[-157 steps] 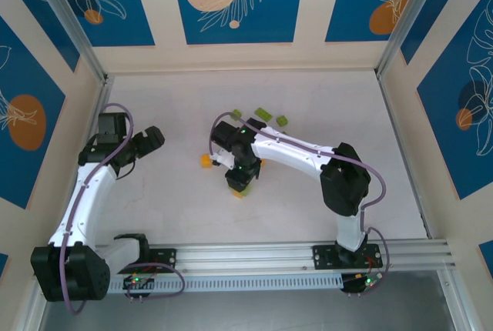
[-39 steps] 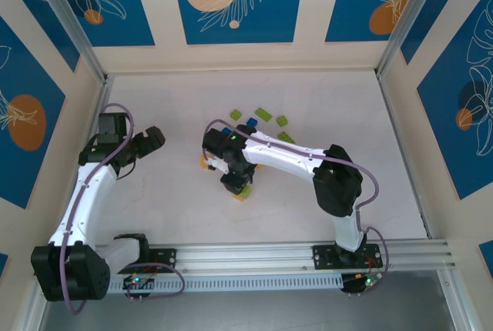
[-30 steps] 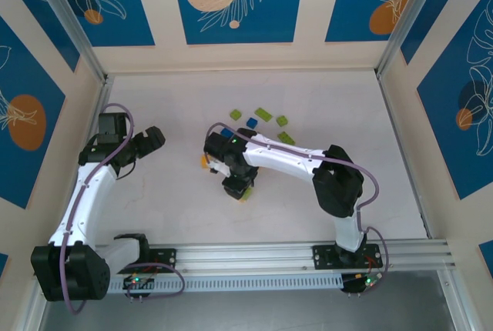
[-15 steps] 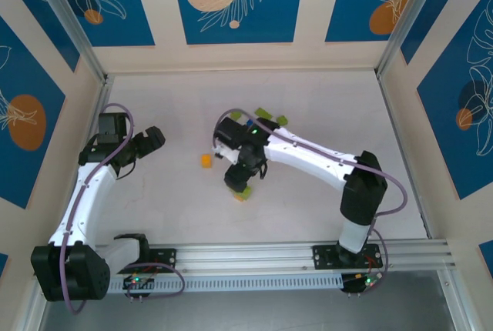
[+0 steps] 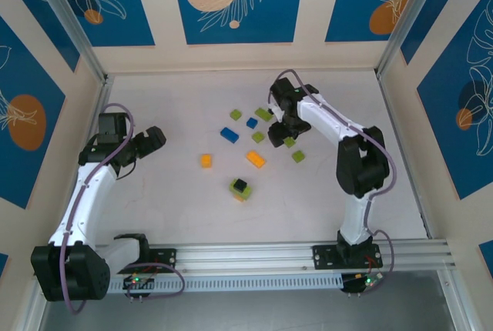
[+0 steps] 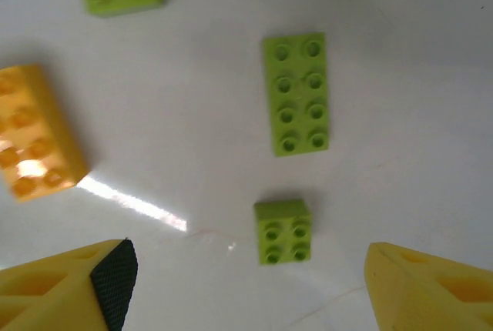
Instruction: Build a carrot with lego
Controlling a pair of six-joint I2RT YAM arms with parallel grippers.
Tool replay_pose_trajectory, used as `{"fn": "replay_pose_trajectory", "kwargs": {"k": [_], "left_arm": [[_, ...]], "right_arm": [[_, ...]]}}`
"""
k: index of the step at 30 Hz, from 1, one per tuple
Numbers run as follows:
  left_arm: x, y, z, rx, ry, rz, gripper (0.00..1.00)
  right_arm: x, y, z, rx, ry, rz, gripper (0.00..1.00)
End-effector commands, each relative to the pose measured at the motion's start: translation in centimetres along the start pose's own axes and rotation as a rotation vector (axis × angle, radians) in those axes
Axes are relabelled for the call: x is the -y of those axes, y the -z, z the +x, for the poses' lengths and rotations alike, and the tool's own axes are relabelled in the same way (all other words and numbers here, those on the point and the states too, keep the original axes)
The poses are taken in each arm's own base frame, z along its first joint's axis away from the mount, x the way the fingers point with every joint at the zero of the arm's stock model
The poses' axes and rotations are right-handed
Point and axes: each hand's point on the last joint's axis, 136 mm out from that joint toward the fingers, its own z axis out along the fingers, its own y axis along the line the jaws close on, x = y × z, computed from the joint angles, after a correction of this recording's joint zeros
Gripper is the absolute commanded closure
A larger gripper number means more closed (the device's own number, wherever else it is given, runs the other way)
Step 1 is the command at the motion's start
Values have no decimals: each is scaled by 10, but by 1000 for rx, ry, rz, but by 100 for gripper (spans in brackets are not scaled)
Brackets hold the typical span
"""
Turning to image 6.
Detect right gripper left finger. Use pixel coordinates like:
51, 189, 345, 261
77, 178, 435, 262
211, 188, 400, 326
0, 238, 139, 331

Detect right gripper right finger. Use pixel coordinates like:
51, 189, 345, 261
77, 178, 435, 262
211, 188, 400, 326
364, 242, 493, 331

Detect long orange lego brick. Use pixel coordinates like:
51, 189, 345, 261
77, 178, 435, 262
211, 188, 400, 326
0, 63, 90, 204

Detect long green lego brick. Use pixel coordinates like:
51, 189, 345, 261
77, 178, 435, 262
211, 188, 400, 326
263, 32, 332, 158

